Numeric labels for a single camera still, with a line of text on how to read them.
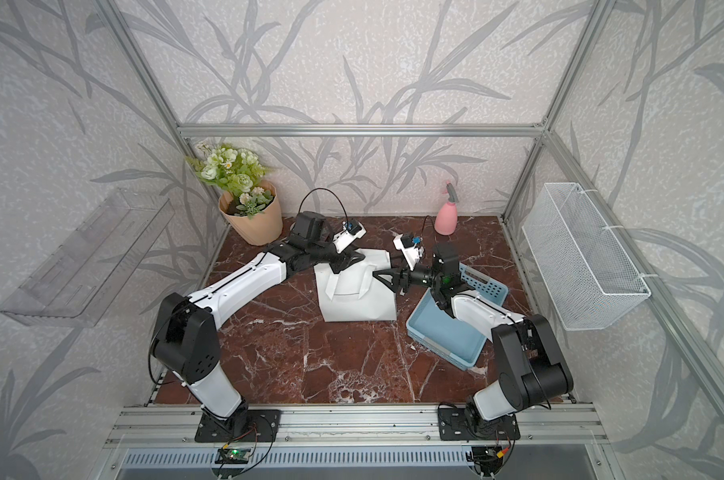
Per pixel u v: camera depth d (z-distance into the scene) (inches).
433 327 34.7
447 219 43.5
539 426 29.6
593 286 22.8
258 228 40.3
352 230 28.5
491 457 28.3
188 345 17.9
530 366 17.9
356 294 32.9
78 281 26.1
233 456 27.8
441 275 27.0
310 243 26.9
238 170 37.1
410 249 28.5
